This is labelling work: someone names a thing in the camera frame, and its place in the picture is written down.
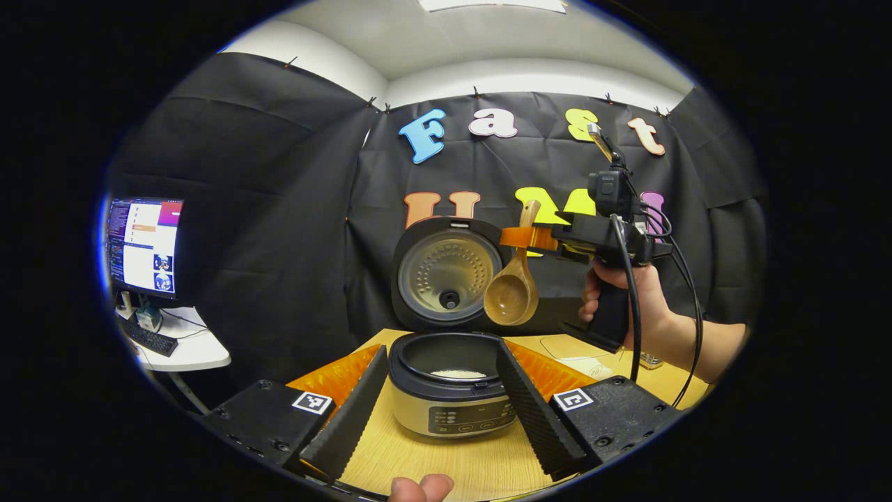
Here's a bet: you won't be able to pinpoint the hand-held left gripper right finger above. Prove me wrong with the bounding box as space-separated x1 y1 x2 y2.
496 340 680 482

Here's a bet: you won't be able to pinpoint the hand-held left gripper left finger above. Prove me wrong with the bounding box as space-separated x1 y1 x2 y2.
202 345 389 483

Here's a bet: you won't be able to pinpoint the wooden spoon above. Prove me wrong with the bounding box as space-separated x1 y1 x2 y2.
484 200 543 327

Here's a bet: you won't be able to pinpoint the black silver rice cooker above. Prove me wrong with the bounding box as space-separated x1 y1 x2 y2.
388 218 520 440

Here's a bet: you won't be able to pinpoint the white side table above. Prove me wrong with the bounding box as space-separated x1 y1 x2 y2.
115 307 231 412

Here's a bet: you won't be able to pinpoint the black keyboard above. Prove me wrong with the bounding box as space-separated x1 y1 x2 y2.
125 321 179 358

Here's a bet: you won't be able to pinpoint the black backdrop cloth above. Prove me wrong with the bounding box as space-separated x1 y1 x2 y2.
105 52 767 391

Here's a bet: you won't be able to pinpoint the ceiling light panel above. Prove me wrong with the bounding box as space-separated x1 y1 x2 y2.
418 0 567 13

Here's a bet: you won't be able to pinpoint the computer monitor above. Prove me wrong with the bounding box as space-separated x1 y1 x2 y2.
105 197 184 307

